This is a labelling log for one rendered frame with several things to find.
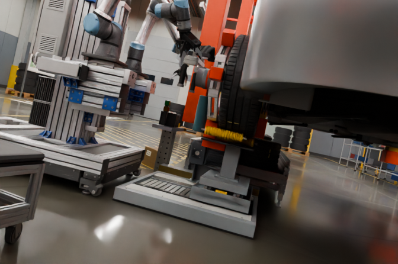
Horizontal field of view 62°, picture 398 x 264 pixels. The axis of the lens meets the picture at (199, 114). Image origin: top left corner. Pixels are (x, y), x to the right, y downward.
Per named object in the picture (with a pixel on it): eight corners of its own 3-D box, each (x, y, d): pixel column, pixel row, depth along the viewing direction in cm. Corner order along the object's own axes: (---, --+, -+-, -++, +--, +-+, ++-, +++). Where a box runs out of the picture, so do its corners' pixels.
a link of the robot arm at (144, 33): (125, 55, 262) (153, -6, 265) (124, 57, 277) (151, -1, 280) (139, 62, 265) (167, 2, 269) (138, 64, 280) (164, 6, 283)
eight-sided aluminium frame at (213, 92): (212, 121, 197) (231, 32, 197) (202, 118, 198) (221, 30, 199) (223, 122, 250) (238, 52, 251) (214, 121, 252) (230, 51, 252)
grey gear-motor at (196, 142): (236, 195, 241) (246, 148, 241) (181, 181, 249) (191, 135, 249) (237, 190, 259) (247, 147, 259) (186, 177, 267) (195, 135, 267)
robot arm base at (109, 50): (89, 54, 203) (93, 38, 203) (100, 58, 218) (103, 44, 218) (112, 58, 201) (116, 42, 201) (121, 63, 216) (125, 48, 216)
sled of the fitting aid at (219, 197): (247, 215, 193) (251, 199, 193) (188, 199, 200) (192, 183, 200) (250, 198, 242) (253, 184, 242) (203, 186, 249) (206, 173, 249)
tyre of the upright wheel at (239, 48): (253, 145, 244) (254, 128, 181) (222, 138, 249) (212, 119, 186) (271, 63, 257) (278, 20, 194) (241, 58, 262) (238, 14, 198)
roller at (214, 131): (245, 143, 205) (247, 134, 205) (199, 133, 211) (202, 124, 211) (246, 143, 211) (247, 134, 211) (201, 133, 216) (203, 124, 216)
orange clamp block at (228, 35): (232, 47, 206) (234, 33, 201) (220, 45, 207) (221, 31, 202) (234, 43, 211) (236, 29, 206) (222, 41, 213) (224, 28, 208)
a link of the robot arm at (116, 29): (122, 47, 212) (127, 26, 212) (109, 41, 200) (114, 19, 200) (108, 45, 217) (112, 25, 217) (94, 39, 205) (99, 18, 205)
